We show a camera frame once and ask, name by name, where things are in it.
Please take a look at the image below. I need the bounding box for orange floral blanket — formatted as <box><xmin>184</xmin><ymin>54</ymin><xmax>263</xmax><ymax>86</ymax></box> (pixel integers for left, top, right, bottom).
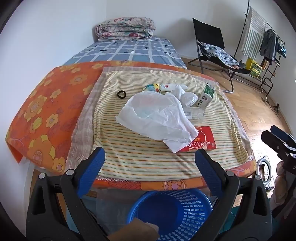
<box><xmin>5</xmin><ymin>61</ymin><xmax>257</xmax><ymax>193</ymax></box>

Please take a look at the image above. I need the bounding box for yellow plastic crate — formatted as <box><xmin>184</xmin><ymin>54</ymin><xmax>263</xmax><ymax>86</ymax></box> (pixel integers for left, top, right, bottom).
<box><xmin>245</xmin><ymin>58</ymin><xmax>263</xmax><ymax>78</ymax></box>

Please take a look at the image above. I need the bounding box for teal hanging garment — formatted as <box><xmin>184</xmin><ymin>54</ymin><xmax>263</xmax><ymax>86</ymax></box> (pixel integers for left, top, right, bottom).
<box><xmin>276</xmin><ymin>38</ymin><xmax>286</xmax><ymax>57</ymax></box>

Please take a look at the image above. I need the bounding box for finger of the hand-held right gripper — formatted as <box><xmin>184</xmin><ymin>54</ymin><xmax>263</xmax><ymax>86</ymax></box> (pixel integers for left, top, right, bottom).
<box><xmin>261</xmin><ymin>131</ymin><xmax>296</xmax><ymax>155</ymax></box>
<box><xmin>270</xmin><ymin>125</ymin><xmax>296</xmax><ymax>144</ymax></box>

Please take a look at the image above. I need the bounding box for blue checked bed sheet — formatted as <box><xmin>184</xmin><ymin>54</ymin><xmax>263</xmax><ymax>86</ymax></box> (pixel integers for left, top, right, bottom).
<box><xmin>62</xmin><ymin>37</ymin><xmax>187</xmax><ymax>69</ymax></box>

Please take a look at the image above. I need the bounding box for colourful checked snack packet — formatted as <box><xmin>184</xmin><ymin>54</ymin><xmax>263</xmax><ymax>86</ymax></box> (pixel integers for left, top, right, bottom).
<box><xmin>144</xmin><ymin>84</ymin><xmax>160</xmax><ymax>93</ymax></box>

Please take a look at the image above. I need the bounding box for green striped hanging towel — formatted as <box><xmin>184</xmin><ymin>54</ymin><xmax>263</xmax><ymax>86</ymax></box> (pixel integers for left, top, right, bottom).
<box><xmin>241</xmin><ymin>8</ymin><xmax>266</xmax><ymax>60</ymax></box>

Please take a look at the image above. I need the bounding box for white plastic bag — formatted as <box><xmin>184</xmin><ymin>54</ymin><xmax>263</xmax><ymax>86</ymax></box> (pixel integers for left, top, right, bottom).
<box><xmin>116</xmin><ymin>91</ymin><xmax>199</xmax><ymax>153</ymax></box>

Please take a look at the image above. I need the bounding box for beige checked cloth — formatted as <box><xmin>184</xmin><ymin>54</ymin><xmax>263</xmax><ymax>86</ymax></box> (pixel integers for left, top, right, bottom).
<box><xmin>66</xmin><ymin>67</ymin><xmax>256</xmax><ymax>183</ymax></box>

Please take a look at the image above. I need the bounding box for clear plastic bottle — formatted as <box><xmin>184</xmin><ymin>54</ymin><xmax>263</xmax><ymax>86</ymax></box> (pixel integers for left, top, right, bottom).
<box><xmin>183</xmin><ymin>107</ymin><xmax>205</xmax><ymax>123</ymax></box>

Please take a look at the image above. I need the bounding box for checked chair cushion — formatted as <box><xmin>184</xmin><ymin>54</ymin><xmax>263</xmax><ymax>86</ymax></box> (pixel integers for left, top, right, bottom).
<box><xmin>199</xmin><ymin>42</ymin><xmax>241</xmax><ymax>67</ymax></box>

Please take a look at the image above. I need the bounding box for green white milk carton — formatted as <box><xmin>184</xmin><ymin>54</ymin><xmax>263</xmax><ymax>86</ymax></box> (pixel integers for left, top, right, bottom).
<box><xmin>196</xmin><ymin>83</ymin><xmax>215</xmax><ymax>108</ymax></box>

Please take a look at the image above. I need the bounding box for clear plastic wrap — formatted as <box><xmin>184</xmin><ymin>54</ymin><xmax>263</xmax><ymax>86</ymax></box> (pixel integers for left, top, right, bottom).
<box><xmin>171</xmin><ymin>85</ymin><xmax>199</xmax><ymax>107</ymax></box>

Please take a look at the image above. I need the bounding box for dark hanging jacket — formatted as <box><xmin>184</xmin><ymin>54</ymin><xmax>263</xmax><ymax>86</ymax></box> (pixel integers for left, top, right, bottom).
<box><xmin>259</xmin><ymin>29</ymin><xmax>278</xmax><ymax>61</ymax></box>

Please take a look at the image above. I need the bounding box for black drying rack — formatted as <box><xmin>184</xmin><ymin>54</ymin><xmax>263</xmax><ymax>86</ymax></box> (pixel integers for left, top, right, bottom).
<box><xmin>233</xmin><ymin>0</ymin><xmax>285</xmax><ymax>96</ymax></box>

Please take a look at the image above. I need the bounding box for black folding chair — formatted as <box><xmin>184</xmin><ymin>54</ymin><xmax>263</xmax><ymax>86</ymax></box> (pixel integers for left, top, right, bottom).
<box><xmin>188</xmin><ymin>18</ymin><xmax>251</xmax><ymax>93</ymax></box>

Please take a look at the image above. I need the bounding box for brown cloth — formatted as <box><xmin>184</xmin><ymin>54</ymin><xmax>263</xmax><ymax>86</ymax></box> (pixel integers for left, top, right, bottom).
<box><xmin>109</xmin><ymin>219</ymin><xmax>160</xmax><ymax>241</ymax></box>

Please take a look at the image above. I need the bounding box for person's right hand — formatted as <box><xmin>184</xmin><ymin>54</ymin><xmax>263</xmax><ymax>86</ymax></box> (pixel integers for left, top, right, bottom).
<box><xmin>270</xmin><ymin>162</ymin><xmax>288</xmax><ymax>207</ymax></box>

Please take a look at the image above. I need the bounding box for white ring light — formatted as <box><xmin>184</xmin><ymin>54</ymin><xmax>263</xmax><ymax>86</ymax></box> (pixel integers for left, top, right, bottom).
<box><xmin>256</xmin><ymin>155</ymin><xmax>273</xmax><ymax>188</ymax></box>

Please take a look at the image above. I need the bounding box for white tube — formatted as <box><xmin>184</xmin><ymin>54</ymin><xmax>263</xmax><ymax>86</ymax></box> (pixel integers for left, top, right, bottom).
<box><xmin>159</xmin><ymin>83</ymin><xmax>177</xmax><ymax>92</ymax></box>

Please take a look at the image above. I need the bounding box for blue plastic basket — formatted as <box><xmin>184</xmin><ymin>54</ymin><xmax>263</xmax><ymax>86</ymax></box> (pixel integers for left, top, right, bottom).
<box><xmin>126</xmin><ymin>188</ymin><xmax>213</xmax><ymax>241</ymax></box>

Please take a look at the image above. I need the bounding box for folded floral quilt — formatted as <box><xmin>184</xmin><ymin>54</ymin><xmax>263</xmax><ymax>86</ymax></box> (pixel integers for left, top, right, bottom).
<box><xmin>95</xmin><ymin>17</ymin><xmax>156</xmax><ymax>42</ymax></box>

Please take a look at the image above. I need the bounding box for black floor cable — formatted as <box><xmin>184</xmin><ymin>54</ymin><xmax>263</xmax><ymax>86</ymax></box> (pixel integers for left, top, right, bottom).
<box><xmin>269</xmin><ymin>103</ymin><xmax>281</xmax><ymax>120</ymax></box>

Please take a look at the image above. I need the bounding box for red box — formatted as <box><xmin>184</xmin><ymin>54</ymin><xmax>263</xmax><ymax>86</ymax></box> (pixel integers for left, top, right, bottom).
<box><xmin>178</xmin><ymin>126</ymin><xmax>217</xmax><ymax>153</ymax></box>

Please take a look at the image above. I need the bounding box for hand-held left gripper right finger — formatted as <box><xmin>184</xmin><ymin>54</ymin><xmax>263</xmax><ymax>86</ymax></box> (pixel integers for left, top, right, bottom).
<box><xmin>194</xmin><ymin>148</ymin><xmax>273</xmax><ymax>241</ymax></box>

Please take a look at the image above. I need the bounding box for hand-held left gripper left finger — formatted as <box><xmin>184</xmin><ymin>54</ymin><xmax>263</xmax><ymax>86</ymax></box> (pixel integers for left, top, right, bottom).
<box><xmin>26</xmin><ymin>146</ymin><xmax>109</xmax><ymax>241</ymax></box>

